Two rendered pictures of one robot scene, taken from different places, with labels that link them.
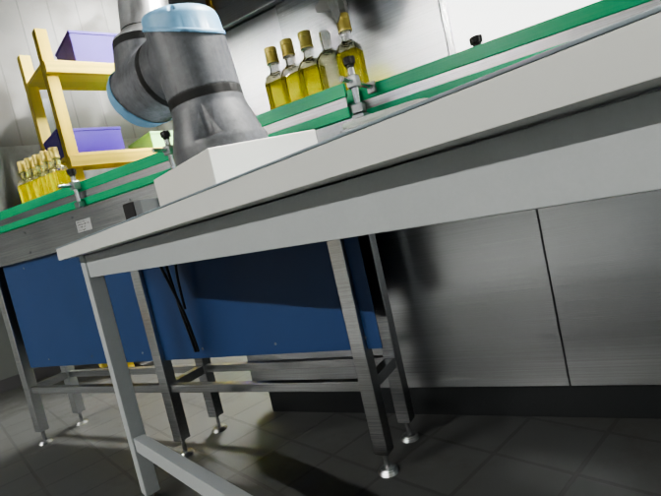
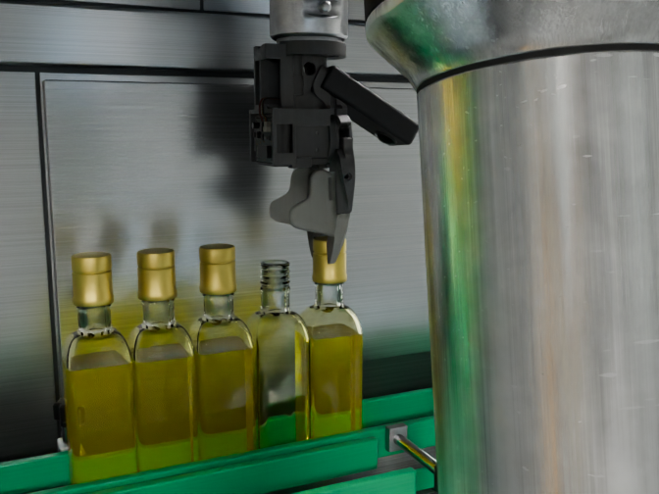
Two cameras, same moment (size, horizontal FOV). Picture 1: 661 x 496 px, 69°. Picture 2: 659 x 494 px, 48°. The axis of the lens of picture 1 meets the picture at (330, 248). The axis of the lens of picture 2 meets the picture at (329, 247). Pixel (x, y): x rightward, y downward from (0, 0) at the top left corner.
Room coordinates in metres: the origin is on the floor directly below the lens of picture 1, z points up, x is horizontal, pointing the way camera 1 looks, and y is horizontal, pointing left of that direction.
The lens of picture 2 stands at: (0.83, 0.44, 1.27)
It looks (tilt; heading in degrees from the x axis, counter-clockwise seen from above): 9 degrees down; 305
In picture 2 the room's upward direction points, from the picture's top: straight up
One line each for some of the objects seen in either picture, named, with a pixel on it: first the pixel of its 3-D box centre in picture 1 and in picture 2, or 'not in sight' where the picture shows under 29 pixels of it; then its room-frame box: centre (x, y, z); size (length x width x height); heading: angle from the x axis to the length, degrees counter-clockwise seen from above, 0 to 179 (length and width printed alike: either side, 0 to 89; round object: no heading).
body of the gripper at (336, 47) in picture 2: not in sight; (302, 107); (1.27, -0.13, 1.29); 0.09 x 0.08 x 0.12; 59
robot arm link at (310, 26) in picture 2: not in sight; (310, 22); (1.26, -0.14, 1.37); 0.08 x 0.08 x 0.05
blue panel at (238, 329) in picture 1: (166, 290); not in sight; (1.62, 0.58, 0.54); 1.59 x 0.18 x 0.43; 60
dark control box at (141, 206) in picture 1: (145, 215); not in sight; (1.41, 0.51, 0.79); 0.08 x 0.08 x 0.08; 60
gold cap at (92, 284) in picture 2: (270, 56); (92, 278); (1.37, 0.04, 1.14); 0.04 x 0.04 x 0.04
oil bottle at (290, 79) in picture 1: (300, 104); (163, 430); (1.34, -0.01, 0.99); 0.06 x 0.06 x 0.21; 60
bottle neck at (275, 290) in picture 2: (326, 40); (275, 285); (1.28, -0.11, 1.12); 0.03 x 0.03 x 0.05
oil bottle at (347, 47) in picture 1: (356, 84); (329, 402); (1.25, -0.16, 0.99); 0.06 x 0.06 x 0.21; 59
